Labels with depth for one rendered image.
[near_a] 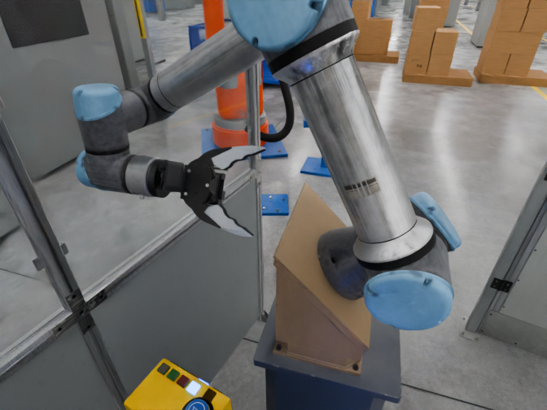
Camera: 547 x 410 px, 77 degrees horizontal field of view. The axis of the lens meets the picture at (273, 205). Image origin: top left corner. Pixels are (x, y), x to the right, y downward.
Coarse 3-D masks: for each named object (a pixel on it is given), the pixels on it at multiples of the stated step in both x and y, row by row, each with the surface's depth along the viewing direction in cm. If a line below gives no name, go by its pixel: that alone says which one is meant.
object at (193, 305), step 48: (240, 192) 140; (192, 240) 120; (240, 240) 152; (144, 288) 105; (192, 288) 129; (240, 288) 165; (144, 336) 112; (192, 336) 138; (240, 336) 182; (0, 384) 74; (48, 384) 84; (96, 384) 99
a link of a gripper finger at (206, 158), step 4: (220, 148) 58; (224, 148) 58; (228, 148) 58; (208, 152) 59; (212, 152) 59; (216, 152) 58; (220, 152) 58; (200, 156) 59; (204, 156) 59; (208, 156) 59; (212, 156) 59; (196, 160) 59; (200, 160) 59; (204, 160) 59; (208, 160) 59; (208, 164) 59; (212, 164) 59
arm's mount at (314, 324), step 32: (288, 224) 66; (320, 224) 75; (288, 256) 61; (288, 288) 63; (320, 288) 63; (288, 320) 68; (320, 320) 65; (352, 320) 66; (288, 352) 73; (320, 352) 71; (352, 352) 68
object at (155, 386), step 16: (176, 368) 64; (144, 384) 62; (160, 384) 62; (176, 384) 62; (128, 400) 59; (144, 400) 59; (160, 400) 59; (176, 400) 59; (192, 400) 59; (224, 400) 59
